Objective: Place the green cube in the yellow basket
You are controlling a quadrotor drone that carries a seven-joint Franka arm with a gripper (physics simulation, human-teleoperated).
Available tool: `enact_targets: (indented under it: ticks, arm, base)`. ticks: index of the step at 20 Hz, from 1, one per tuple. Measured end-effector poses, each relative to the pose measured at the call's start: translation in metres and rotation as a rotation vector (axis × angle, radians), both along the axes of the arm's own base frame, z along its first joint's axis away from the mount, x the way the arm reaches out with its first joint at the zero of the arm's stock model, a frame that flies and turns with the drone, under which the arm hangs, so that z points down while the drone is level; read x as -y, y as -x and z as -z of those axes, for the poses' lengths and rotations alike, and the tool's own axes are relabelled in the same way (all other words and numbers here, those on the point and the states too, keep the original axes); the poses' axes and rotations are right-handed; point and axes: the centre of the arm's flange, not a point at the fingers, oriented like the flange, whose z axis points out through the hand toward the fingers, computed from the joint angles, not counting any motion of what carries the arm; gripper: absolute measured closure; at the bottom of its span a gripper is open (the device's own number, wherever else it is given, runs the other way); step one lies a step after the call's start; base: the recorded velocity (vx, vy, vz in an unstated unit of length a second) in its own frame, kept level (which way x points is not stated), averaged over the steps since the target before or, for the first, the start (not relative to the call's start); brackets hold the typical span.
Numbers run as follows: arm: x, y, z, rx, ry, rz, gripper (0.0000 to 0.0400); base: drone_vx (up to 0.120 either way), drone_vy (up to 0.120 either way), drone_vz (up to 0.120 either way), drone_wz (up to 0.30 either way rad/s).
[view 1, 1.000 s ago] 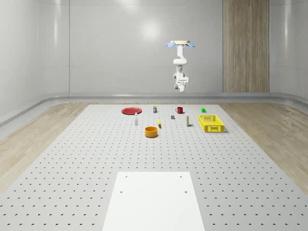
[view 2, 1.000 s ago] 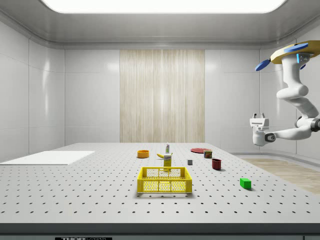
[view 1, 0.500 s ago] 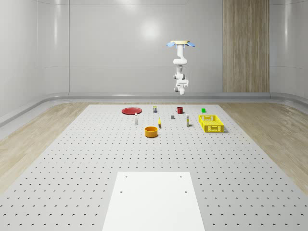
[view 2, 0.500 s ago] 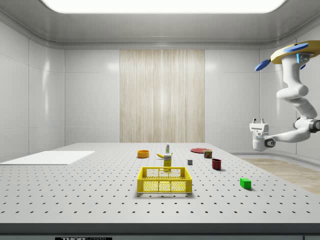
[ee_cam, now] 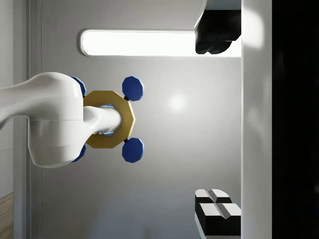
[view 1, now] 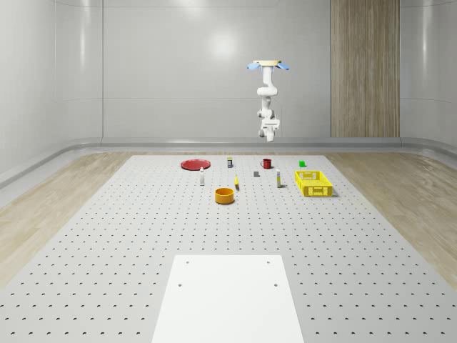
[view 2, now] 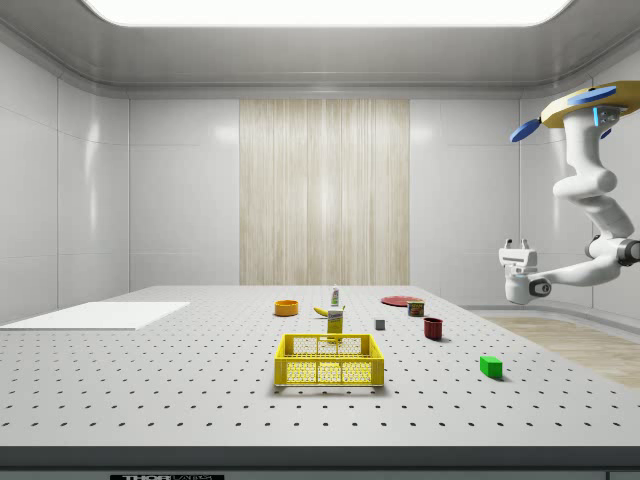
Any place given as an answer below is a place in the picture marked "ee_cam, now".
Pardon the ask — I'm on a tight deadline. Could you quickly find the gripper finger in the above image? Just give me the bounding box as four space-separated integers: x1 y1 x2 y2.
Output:
194 188 242 239
193 0 242 55

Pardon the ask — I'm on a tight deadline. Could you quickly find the drone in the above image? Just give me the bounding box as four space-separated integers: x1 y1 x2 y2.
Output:
69 76 145 164

